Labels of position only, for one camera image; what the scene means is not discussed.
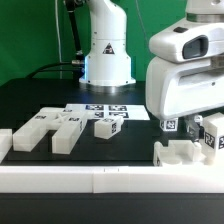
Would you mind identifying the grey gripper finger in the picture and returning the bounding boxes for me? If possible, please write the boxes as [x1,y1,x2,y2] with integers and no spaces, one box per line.
[185,115,204,140]

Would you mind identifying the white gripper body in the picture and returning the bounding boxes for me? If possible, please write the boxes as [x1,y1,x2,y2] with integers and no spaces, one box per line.
[145,57,224,120]

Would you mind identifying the white chair seat part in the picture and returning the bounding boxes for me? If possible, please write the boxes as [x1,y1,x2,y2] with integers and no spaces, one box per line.
[153,140,206,167]

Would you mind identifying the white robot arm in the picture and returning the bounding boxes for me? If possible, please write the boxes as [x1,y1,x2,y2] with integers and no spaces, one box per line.
[79,0,224,121]

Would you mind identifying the white chair back part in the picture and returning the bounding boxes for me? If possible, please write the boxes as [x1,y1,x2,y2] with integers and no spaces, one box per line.
[13,108,88,154]

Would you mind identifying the white paper tag sheet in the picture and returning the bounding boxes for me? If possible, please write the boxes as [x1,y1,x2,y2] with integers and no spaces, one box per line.
[65,104,150,120]

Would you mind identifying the white front fence wall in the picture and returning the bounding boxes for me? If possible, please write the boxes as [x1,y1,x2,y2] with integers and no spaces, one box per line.
[0,166,224,193]

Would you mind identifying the white fence wall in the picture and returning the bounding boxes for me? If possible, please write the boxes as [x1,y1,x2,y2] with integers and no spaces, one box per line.
[0,129,12,163]
[0,166,224,193]

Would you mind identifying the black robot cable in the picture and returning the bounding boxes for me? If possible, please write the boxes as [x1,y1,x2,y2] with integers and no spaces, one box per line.
[25,0,86,79]

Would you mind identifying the white thin cable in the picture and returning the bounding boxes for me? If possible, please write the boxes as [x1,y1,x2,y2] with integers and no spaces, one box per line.
[54,0,64,80]

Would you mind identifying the white left fence wall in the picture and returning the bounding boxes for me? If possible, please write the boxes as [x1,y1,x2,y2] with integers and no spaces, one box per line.
[0,129,12,163]

